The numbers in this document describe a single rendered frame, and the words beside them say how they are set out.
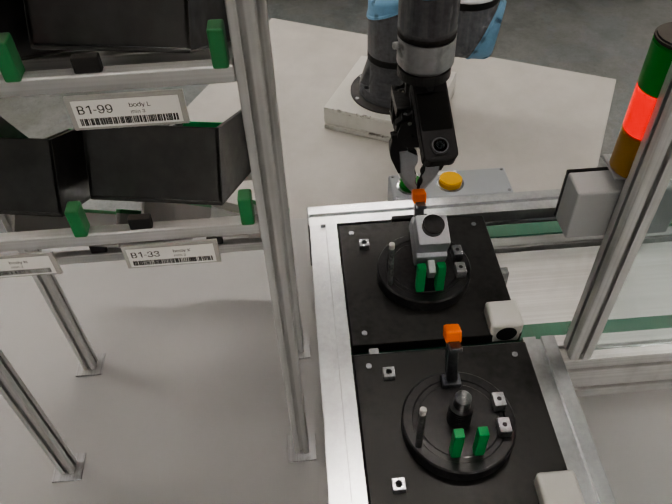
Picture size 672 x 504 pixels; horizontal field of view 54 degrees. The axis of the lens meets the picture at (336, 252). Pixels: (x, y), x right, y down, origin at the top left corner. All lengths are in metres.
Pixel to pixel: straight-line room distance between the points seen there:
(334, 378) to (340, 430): 0.08
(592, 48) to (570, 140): 2.17
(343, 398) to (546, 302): 0.37
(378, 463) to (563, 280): 0.46
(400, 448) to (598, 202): 0.37
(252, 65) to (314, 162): 0.89
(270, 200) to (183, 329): 0.57
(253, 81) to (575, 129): 1.10
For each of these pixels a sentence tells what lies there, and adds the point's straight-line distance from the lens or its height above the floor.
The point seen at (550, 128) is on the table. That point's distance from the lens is 1.52.
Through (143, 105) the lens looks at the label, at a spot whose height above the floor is 1.45.
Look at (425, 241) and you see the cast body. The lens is 0.90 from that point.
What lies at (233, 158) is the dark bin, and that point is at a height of 1.32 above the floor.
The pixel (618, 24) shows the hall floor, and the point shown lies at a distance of 3.91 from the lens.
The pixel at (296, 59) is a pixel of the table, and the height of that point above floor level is 0.86.
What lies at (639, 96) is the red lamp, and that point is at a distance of 0.73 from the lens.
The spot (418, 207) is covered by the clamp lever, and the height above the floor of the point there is 1.07.
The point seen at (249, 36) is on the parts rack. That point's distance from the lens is 0.49.
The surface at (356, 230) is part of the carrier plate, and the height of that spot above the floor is 0.97.
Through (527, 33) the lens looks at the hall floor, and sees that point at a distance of 3.70.
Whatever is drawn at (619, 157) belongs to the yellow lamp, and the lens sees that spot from 0.76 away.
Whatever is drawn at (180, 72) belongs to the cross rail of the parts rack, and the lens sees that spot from 0.51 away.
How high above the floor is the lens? 1.73
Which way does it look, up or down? 47 degrees down
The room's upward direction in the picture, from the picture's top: 2 degrees counter-clockwise
